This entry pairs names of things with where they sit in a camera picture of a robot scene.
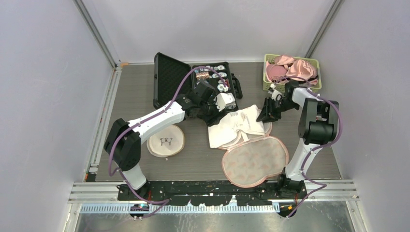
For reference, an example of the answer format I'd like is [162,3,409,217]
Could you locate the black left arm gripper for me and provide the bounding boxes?
[198,94,226,126]

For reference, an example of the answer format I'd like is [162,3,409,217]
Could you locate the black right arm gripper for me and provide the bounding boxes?
[256,97,299,124]

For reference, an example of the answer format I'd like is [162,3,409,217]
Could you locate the white bra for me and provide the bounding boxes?
[208,104,265,148]

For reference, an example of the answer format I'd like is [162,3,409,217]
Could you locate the floral mesh laundry bag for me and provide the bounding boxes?
[221,123,289,188]

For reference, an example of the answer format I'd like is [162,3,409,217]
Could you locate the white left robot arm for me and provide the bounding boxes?
[104,82,236,200]

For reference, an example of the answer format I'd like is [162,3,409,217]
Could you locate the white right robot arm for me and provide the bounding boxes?
[257,80,340,199]

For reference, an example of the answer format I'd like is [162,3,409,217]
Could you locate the green plastic basket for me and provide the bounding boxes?
[263,54,322,93]

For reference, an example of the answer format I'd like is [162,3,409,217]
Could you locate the black poker chip case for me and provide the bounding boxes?
[153,52,243,109]

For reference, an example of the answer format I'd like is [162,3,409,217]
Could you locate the pink bras in basket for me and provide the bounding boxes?
[265,55,319,86]

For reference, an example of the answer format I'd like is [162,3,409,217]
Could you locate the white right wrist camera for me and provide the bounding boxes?
[268,84,283,101]

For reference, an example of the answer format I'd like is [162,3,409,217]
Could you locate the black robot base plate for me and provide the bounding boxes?
[135,180,307,206]

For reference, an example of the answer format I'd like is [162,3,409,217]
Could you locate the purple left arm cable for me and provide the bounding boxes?
[108,66,229,218]

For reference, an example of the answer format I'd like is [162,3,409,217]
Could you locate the aluminium frame rail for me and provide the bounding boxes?
[73,0,117,69]

